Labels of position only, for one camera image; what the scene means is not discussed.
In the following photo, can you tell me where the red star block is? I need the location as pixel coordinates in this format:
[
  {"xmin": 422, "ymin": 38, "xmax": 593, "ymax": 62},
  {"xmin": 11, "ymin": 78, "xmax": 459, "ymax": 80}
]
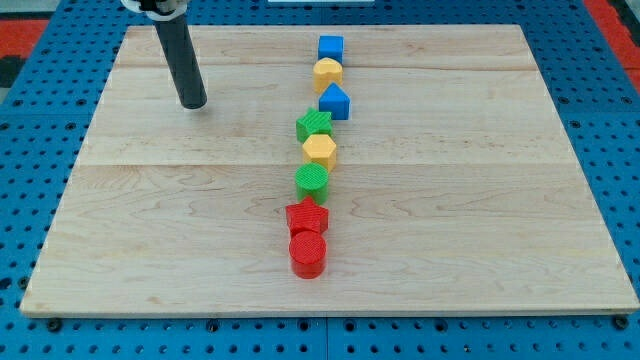
[{"xmin": 285, "ymin": 196, "xmax": 329, "ymax": 237}]

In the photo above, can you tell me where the yellow heart block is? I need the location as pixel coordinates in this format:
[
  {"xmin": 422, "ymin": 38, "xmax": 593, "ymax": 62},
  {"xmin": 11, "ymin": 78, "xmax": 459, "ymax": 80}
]
[{"xmin": 312, "ymin": 57, "xmax": 344, "ymax": 94}]

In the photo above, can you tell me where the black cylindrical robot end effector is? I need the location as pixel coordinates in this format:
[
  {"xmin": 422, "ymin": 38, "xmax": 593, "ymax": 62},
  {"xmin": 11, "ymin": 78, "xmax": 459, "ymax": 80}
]
[{"xmin": 154, "ymin": 14, "xmax": 207, "ymax": 110}]

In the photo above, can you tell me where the blue cube block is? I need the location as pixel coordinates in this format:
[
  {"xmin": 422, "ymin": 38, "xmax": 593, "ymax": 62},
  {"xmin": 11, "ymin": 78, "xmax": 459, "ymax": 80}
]
[{"xmin": 317, "ymin": 34, "xmax": 344, "ymax": 64}]

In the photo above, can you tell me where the green cylinder block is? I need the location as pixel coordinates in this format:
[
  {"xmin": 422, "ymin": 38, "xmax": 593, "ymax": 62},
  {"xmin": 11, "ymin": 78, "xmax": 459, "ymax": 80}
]
[{"xmin": 295, "ymin": 163, "xmax": 329, "ymax": 205}]

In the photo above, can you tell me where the light wooden board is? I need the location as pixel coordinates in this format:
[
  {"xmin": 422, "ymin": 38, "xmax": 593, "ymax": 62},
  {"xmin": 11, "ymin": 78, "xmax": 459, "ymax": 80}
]
[{"xmin": 20, "ymin": 25, "xmax": 639, "ymax": 318}]

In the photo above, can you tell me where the yellow hexagon block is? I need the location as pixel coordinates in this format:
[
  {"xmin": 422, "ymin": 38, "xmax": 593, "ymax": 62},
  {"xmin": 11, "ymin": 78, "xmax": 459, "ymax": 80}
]
[{"xmin": 302, "ymin": 134, "xmax": 337, "ymax": 172}]

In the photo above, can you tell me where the blue pentagon block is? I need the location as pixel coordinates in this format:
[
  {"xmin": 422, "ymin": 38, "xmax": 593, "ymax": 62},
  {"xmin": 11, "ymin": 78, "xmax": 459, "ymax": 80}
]
[{"xmin": 318, "ymin": 82, "xmax": 351, "ymax": 120}]

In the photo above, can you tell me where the red cylinder block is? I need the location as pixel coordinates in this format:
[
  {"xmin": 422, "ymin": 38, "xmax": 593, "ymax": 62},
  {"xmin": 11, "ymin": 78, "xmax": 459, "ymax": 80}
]
[{"xmin": 289, "ymin": 231, "xmax": 327, "ymax": 279}]

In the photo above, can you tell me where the green star block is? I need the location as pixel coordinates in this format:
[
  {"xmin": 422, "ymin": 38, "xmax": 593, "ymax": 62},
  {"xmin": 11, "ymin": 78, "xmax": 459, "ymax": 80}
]
[{"xmin": 296, "ymin": 108, "xmax": 333, "ymax": 143}]

